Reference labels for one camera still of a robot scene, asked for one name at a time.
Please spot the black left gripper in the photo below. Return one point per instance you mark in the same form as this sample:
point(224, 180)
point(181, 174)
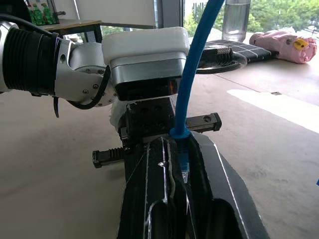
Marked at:
point(147, 117)

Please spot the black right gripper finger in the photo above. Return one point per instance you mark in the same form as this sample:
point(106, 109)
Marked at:
point(219, 179)

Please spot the blue tape piece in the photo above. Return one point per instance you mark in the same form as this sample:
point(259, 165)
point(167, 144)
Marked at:
point(317, 182)

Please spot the black pad with white grid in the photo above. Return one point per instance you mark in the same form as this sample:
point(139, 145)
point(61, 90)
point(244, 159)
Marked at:
point(251, 51)

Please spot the pink folded umbrella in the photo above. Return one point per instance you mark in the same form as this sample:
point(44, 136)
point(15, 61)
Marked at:
point(281, 46)

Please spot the clear plastic water bottle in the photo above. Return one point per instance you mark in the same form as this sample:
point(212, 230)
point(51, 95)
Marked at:
point(236, 20)

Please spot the wooden side table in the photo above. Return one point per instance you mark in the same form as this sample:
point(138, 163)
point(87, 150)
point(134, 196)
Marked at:
point(74, 24)

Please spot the green bottles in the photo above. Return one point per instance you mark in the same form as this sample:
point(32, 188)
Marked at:
point(42, 13)

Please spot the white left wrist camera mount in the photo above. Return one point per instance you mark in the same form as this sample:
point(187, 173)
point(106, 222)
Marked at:
point(144, 44)

